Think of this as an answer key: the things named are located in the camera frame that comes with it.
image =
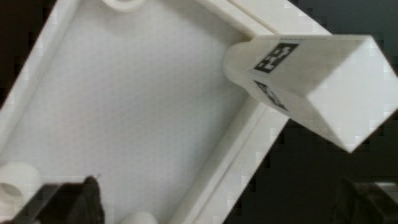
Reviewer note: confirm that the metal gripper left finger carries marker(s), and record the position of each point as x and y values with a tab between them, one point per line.
65	204

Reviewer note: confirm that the white leg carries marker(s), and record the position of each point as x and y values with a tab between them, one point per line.
321	77

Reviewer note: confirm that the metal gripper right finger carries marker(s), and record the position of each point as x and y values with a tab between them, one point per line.
367	202

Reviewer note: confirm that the white desk top tray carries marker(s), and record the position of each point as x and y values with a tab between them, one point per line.
124	111

